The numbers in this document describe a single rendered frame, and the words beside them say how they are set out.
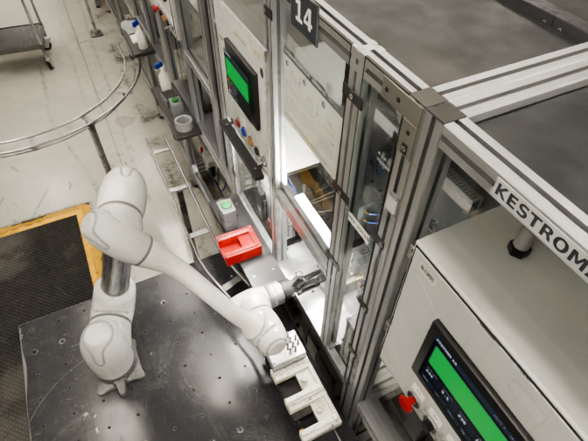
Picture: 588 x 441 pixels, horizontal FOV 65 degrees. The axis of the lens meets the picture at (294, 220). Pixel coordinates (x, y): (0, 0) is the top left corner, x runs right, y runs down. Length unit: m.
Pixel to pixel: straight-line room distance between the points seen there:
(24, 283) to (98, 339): 1.61
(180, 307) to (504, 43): 1.61
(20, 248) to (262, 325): 2.35
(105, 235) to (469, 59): 0.99
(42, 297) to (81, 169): 1.18
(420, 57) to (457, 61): 0.07
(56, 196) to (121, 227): 2.49
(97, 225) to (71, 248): 2.07
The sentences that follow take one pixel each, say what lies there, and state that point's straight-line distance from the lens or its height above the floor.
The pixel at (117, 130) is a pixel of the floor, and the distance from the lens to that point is 4.28.
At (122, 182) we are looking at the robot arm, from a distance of 1.46.
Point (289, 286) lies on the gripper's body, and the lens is 1.68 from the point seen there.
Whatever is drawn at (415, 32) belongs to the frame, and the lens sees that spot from 1.01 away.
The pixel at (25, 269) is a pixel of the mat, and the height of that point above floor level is 0.01.
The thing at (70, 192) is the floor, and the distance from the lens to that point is 3.83.
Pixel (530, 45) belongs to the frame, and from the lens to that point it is 1.05.
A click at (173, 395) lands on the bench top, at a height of 0.68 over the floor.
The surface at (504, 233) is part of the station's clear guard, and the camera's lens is 0.73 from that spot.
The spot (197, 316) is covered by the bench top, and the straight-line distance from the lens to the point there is 2.07.
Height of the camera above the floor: 2.44
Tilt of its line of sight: 48 degrees down
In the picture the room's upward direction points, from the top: 1 degrees clockwise
